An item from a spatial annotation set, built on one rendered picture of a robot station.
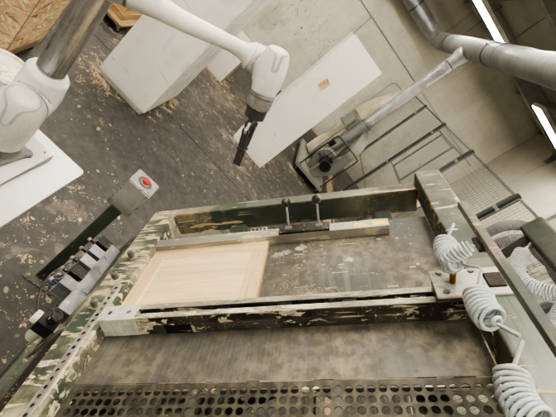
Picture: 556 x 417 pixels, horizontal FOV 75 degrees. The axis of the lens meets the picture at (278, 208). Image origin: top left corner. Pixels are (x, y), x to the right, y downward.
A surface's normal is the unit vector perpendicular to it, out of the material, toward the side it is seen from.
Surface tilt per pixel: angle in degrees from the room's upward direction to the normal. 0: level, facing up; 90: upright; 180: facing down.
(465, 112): 90
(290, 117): 90
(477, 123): 90
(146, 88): 90
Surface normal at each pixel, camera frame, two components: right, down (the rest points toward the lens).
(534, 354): -0.18, -0.86
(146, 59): -0.13, 0.47
